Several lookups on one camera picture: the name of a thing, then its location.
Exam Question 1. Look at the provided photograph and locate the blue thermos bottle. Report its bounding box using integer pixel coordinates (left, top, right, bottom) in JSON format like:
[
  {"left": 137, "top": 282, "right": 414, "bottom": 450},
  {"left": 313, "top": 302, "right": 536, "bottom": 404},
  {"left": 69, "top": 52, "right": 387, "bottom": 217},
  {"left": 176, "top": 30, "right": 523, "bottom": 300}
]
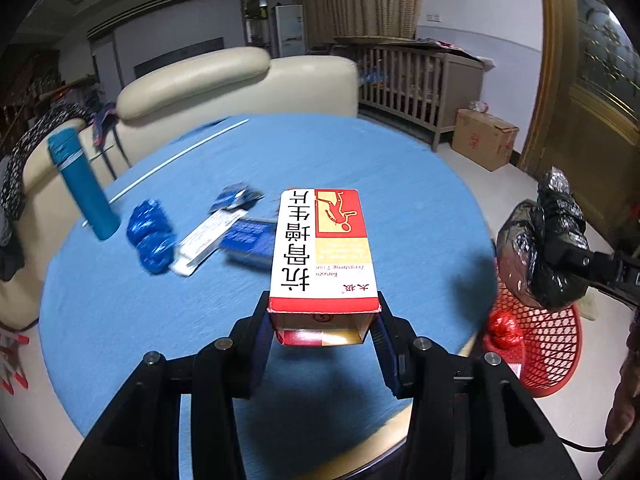
[{"left": 47, "top": 128, "right": 120, "bottom": 240}]

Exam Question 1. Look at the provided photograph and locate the red plastic bag ball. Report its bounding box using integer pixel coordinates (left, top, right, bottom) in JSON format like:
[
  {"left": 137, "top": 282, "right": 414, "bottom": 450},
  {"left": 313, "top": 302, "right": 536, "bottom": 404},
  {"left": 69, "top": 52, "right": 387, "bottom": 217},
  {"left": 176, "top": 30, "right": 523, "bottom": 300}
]
[{"left": 483, "top": 309, "right": 524, "bottom": 352}]

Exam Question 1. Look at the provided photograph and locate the black plastic bag ball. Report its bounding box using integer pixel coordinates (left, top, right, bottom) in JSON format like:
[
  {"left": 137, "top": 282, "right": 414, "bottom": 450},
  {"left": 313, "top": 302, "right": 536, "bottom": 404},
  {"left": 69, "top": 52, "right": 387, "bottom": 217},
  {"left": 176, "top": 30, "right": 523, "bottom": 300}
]
[{"left": 497, "top": 167, "right": 589, "bottom": 312}]

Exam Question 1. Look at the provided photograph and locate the blue plastic bag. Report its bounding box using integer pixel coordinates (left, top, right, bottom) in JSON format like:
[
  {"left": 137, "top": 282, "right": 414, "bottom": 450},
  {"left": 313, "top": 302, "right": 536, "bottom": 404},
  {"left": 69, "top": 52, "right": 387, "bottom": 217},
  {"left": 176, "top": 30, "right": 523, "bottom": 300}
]
[{"left": 126, "top": 200, "right": 177, "bottom": 275}]

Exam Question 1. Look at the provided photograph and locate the red grey folding stand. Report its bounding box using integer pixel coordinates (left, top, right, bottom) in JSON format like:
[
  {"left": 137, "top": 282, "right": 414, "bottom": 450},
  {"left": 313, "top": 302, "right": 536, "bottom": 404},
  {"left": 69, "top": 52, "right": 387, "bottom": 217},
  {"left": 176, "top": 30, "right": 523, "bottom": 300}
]
[{"left": 0, "top": 324, "right": 30, "bottom": 396}]

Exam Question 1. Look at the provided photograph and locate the cardboard box on floor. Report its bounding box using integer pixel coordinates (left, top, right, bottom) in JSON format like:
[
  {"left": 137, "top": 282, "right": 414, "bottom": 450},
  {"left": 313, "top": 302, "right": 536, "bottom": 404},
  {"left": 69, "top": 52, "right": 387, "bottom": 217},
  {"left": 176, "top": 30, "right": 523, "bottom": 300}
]
[{"left": 451, "top": 108, "right": 520, "bottom": 171}]

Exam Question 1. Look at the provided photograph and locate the purple bag on sofa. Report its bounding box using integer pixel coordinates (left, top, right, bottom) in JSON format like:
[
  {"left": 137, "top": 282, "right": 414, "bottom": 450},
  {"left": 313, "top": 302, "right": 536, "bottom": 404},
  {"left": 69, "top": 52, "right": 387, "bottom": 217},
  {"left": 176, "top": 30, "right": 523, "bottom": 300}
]
[{"left": 91, "top": 102, "right": 132, "bottom": 181}]

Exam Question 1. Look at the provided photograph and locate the red yellow white medicine box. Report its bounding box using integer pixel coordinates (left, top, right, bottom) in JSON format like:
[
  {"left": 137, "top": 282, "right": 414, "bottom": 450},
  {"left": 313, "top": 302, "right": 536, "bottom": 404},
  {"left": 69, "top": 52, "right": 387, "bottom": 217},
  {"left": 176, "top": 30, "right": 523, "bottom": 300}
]
[{"left": 267, "top": 188, "right": 381, "bottom": 347}]

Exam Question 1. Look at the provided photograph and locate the person right hand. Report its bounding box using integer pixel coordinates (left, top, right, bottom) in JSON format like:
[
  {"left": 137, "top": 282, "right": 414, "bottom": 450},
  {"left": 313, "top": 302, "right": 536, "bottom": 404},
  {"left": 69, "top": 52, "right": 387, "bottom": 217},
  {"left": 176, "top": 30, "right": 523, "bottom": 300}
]
[{"left": 605, "top": 350, "right": 639, "bottom": 444}]

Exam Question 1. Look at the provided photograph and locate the white air conditioner unit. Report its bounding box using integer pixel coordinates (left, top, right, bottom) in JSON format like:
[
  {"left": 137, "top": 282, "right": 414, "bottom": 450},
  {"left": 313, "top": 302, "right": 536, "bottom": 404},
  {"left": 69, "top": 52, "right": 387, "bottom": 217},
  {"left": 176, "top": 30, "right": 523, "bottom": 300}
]
[{"left": 273, "top": 4, "right": 306, "bottom": 58}]

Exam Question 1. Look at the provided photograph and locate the dark blue medicine box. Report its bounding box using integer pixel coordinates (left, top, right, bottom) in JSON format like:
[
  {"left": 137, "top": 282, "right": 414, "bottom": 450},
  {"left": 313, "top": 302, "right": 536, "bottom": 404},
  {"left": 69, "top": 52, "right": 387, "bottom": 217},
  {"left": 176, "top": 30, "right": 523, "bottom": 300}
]
[{"left": 219, "top": 218, "right": 277, "bottom": 266}]

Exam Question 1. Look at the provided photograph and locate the small blue wrapper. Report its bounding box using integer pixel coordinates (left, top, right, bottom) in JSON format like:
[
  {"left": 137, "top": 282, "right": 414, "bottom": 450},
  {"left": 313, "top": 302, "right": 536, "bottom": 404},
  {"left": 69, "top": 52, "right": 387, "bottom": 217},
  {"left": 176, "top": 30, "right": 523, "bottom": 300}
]
[{"left": 208, "top": 182, "right": 264, "bottom": 214}]

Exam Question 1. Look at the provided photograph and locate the white flat box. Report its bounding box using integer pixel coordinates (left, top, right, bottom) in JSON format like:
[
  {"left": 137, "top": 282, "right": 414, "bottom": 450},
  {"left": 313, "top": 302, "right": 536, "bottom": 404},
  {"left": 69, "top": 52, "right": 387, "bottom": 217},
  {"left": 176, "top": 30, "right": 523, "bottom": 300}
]
[{"left": 169, "top": 209, "right": 246, "bottom": 276}]

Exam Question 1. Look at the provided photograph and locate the cream leather sofa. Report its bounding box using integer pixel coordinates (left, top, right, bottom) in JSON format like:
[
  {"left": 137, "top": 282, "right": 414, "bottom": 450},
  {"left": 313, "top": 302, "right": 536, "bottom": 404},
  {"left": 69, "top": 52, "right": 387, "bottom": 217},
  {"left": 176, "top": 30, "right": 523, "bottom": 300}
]
[{"left": 1, "top": 47, "right": 358, "bottom": 330}]

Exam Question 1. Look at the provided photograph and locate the blue round table mat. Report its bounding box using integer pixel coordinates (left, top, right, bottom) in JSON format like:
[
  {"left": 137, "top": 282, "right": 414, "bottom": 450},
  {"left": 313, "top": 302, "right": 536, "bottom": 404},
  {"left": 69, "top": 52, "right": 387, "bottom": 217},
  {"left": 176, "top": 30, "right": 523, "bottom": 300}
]
[{"left": 39, "top": 115, "right": 497, "bottom": 479}]

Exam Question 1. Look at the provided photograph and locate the wooden baby crib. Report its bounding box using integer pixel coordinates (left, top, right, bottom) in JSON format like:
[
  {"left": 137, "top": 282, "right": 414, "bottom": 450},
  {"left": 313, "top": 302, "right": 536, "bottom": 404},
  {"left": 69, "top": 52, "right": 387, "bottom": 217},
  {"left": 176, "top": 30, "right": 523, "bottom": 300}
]
[{"left": 332, "top": 36, "right": 486, "bottom": 150}]

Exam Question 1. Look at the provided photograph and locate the white thin rod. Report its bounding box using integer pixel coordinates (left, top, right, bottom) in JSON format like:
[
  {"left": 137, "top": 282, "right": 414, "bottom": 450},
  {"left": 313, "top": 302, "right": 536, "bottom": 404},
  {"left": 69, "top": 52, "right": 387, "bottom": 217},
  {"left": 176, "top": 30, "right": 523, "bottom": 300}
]
[{"left": 110, "top": 117, "right": 250, "bottom": 205}]

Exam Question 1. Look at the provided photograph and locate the black white dotted cloth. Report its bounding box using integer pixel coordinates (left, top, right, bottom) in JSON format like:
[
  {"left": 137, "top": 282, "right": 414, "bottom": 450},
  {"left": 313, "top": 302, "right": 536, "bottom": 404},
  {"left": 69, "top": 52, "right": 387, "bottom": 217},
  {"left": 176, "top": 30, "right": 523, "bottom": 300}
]
[{"left": 0, "top": 102, "right": 97, "bottom": 221}]

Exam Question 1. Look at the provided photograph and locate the red plastic basket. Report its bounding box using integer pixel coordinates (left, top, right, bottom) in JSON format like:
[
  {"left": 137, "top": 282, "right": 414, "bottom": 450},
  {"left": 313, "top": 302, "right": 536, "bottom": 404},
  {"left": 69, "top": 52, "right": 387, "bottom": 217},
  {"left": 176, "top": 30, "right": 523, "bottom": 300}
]
[{"left": 480, "top": 282, "right": 582, "bottom": 398}]

